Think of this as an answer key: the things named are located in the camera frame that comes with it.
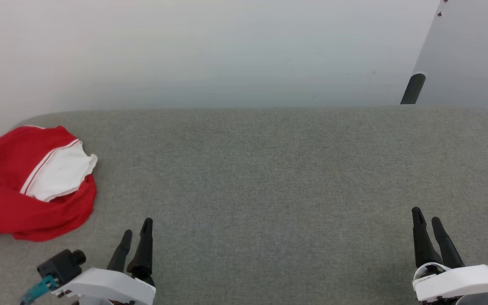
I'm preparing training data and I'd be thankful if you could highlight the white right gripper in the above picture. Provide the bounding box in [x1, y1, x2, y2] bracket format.
[411, 206, 488, 305]

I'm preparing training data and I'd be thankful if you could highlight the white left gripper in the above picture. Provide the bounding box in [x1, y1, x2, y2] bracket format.
[53, 217, 157, 305]

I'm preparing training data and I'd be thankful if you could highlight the red basketball jersey number 23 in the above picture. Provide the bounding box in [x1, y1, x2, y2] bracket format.
[0, 125, 98, 243]

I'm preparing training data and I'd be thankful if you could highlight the grey fabric sofa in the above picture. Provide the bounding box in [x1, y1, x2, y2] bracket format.
[0, 106, 488, 305]

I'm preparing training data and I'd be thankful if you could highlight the black round pole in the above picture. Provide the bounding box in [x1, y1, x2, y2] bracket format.
[400, 73, 426, 105]

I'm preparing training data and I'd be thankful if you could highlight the white panel board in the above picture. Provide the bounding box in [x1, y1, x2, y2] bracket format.
[413, 0, 488, 114]

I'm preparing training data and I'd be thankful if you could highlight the teal cable connector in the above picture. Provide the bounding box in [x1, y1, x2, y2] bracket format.
[19, 275, 59, 305]

